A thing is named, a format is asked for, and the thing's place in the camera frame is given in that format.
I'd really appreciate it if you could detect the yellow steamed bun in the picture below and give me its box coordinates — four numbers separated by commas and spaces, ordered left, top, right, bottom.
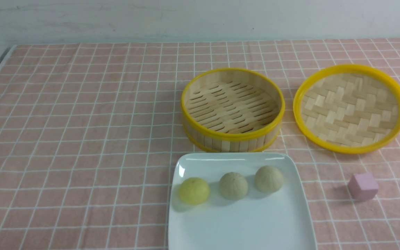
179, 177, 210, 206

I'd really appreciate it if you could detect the white steamed bun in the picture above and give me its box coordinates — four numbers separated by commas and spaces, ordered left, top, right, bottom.
254, 166, 284, 194
219, 172, 249, 201

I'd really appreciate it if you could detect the white square plate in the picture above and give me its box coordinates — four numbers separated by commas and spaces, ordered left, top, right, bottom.
168, 152, 318, 250

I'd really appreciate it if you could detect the yellow-rimmed bamboo steamer basket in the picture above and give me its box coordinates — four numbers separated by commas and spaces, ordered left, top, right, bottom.
181, 68, 285, 152

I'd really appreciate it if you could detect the pink checkered tablecloth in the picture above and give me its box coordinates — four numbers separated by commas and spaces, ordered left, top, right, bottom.
0, 38, 400, 250

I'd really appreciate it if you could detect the yellow-rimmed woven steamer lid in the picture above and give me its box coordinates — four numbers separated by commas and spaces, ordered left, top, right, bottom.
293, 64, 400, 155

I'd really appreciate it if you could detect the pink cube block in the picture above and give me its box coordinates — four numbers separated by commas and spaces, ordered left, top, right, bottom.
347, 173, 379, 201

